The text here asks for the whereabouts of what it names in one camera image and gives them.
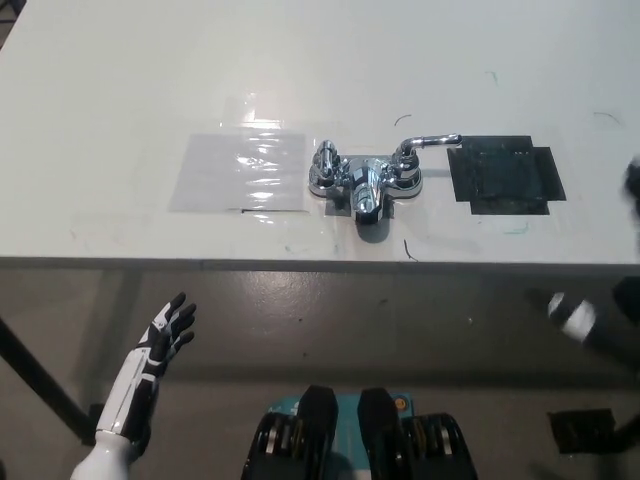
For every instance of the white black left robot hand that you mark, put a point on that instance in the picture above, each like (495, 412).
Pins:
(150, 350)

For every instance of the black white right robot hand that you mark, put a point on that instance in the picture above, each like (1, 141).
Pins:
(572, 317)

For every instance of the chrome faucet body with spout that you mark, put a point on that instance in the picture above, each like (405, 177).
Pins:
(367, 192)

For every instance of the black table leg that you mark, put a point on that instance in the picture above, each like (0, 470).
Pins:
(45, 375)

